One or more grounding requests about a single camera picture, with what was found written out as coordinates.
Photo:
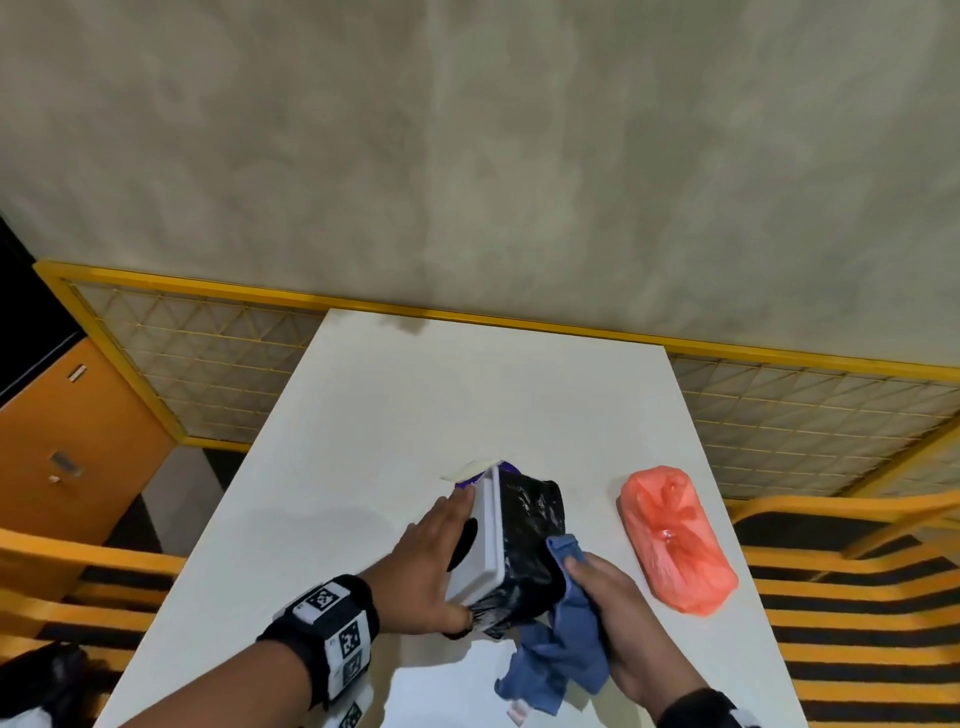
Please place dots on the person's right hand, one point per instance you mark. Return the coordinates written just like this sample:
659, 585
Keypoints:
637, 645

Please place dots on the person's left hand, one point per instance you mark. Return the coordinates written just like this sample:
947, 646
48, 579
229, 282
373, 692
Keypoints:
409, 577

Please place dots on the person's left thumb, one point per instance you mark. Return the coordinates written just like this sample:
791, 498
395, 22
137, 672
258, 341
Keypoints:
454, 619

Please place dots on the person's right fingers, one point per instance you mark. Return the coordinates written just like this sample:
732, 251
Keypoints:
591, 577

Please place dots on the blue cloth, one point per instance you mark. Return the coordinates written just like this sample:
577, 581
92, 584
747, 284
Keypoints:
562, 645

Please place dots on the white box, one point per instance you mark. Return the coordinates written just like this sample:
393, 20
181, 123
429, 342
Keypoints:
517, 547

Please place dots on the person's left forearm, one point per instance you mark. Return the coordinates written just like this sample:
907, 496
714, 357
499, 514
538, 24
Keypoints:
225, 690

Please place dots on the orange plastic bag package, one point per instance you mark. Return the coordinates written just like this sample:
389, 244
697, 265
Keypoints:
675, 540

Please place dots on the black wrist band with markers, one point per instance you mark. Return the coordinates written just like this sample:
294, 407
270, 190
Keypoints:
705, 712
330, 630

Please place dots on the yellow slatted bench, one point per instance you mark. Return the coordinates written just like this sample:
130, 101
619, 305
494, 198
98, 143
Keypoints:
862, 600
45, 592

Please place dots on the black object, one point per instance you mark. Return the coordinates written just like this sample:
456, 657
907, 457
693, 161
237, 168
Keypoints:
37, 686

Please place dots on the orange cabinet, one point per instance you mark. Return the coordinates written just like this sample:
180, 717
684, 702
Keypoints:
67, 450

